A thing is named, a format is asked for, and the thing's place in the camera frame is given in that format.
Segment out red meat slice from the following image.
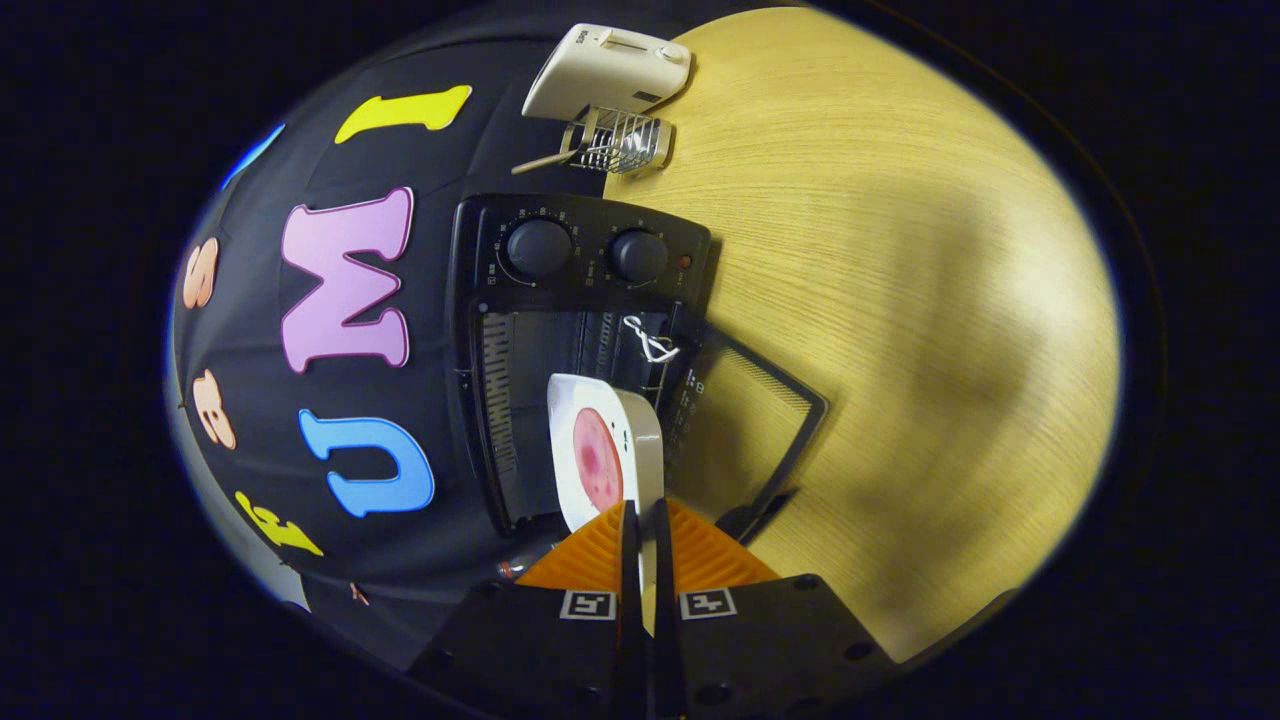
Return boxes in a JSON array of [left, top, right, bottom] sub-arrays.
[[572, 407, 625, 513]]

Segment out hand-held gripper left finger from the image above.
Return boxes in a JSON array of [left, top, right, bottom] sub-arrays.
[[408, 500, 642, 720]]

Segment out wire utensil holder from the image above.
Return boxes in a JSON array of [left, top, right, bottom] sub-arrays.
[[560, 105, 673, 177]]

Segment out white string tie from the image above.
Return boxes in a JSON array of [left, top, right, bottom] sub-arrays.
[[622, 314, 682, 365]]

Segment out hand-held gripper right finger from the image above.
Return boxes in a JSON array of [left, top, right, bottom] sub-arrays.
[[654, 497, 901, 720]]

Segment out wooden stick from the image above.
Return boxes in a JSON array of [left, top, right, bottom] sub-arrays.
[[511, 148, 581, 177]]

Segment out black toaster oven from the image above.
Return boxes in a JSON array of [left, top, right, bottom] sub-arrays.
[[447, 193, 829, 546]]

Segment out white square plate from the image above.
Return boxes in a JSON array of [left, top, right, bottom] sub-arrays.
[[547, 373, 666, 637]]

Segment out black backdrop cloth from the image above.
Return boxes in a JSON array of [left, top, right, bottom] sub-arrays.
[[165, 0, 721, 673]]

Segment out cream white bread toaster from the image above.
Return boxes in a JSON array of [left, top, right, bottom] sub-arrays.
[[522, 23, 693, 123]]

